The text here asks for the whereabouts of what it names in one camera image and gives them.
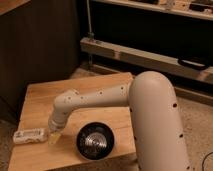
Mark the metal vertical pole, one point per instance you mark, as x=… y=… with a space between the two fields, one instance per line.
x=90 y=32

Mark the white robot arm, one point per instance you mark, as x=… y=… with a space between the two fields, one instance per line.
x=156 y=122

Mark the black handle object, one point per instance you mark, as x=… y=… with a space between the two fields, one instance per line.
x=192 y=65

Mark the white plastic bottle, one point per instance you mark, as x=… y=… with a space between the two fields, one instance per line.
x=30 y=136

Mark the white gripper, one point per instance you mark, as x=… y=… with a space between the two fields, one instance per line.
x=54 y=127

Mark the wooden beam rail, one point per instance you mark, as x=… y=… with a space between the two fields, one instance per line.
x=145 y=59

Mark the wooden table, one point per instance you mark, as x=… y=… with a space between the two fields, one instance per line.
x=35 y=113

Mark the upper wooden shelf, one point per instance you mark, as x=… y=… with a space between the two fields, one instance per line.
x=158 y=8

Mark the black ceramic bowl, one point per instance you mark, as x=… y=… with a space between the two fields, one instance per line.
x=95 y=140

